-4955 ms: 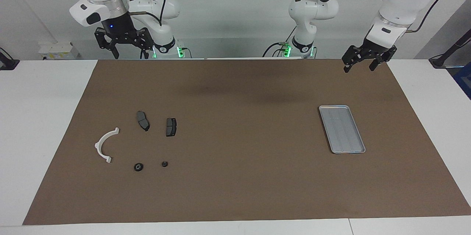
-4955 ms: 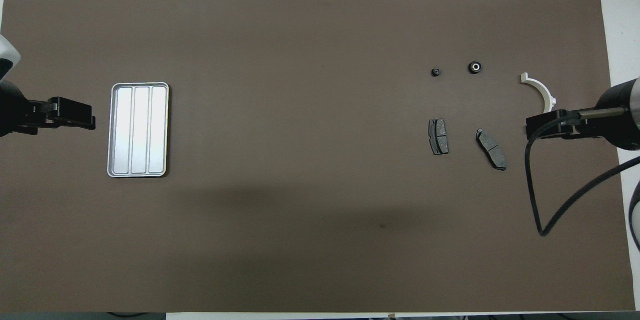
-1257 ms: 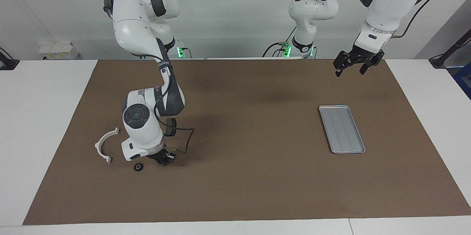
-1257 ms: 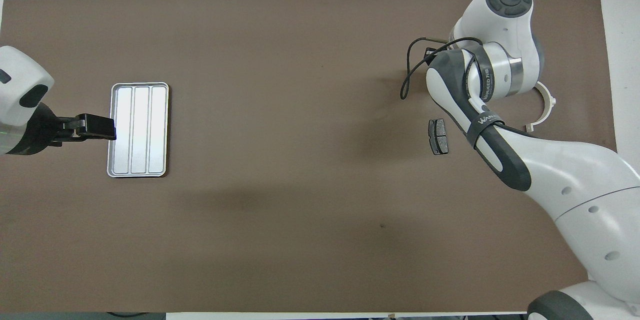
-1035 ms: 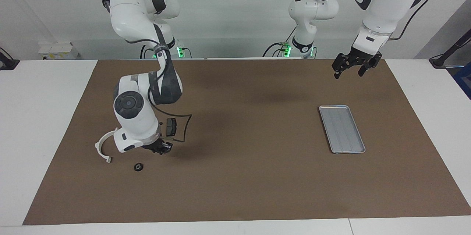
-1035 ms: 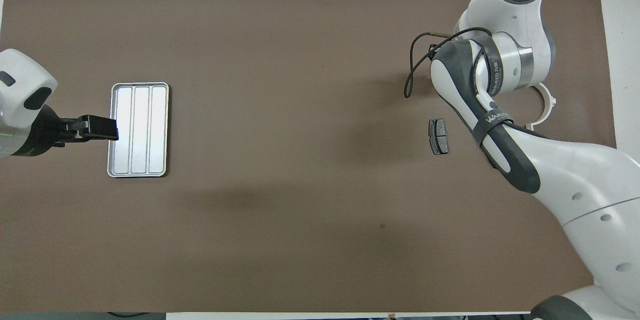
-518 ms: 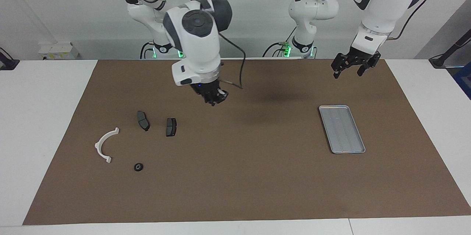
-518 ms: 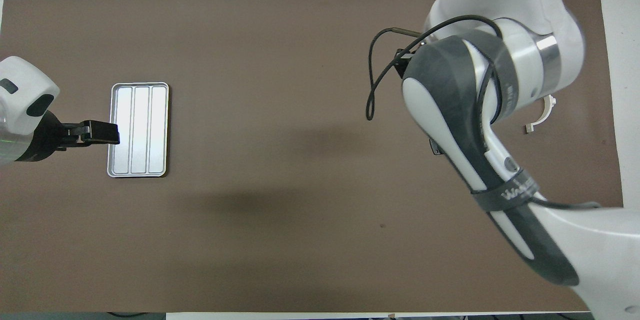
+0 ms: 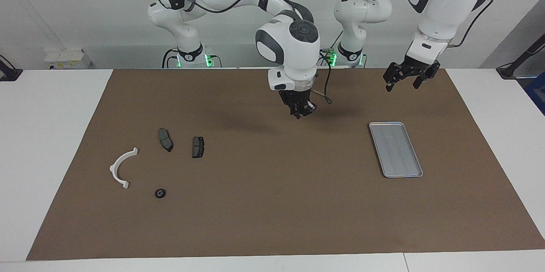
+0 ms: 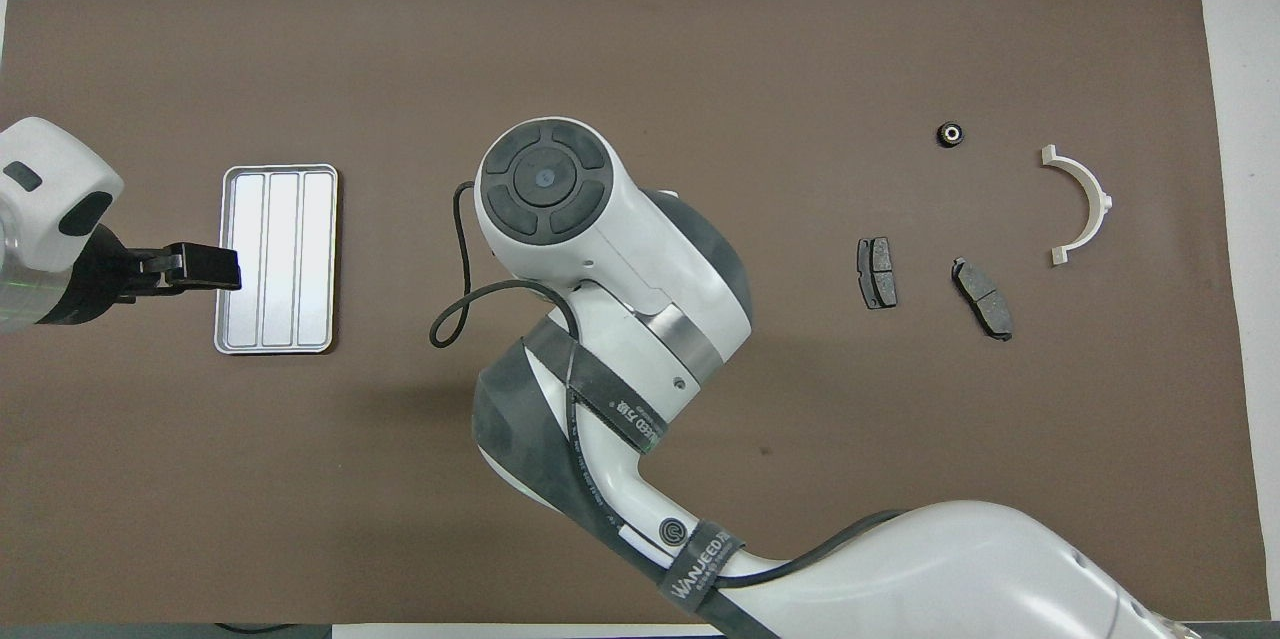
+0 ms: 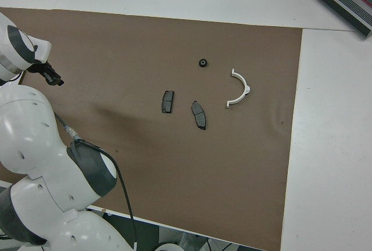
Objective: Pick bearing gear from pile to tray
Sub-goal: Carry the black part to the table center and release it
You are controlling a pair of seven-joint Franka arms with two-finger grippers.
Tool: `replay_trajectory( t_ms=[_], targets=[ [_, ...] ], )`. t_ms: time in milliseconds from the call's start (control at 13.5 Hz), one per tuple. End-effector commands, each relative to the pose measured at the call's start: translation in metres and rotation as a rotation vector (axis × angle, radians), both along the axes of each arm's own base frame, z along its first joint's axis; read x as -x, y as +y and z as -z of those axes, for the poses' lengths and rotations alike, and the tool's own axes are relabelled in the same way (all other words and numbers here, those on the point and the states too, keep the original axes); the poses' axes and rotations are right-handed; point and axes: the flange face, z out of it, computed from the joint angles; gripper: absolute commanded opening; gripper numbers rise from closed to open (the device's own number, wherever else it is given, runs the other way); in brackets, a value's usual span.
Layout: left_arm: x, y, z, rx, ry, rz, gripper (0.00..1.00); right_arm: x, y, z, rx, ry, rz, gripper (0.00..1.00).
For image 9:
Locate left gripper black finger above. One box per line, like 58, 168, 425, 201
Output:
383, 64, 405, 92
412, 62, 442, 90

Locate silver metal tray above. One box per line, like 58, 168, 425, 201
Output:
368, 121, 424, 178

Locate black table clamp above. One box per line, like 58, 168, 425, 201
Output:
496, 34, 545, 79
0, 55, 23, 82

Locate brown table mat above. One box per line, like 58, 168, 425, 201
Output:
26, 68, 545, 261

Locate rectangular dark brake pad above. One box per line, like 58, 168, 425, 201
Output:
192, 136, 205, 159

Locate blue bin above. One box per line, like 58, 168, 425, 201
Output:
525, 72, 545, 116

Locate curved dark brake pad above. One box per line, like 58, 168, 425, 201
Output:
158, 128, 174, 152

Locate white box yellow marks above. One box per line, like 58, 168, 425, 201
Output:
44, 49, 92, 70

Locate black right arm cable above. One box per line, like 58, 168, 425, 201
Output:
157, 0, 333, 104

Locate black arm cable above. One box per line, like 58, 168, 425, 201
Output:
157, 0, 333, 104
373, 0, 494, 48

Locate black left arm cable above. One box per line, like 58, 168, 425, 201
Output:
373, 0, 494, 48

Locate white curved plastic bracket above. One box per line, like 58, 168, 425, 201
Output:
109, 147, 139, 189

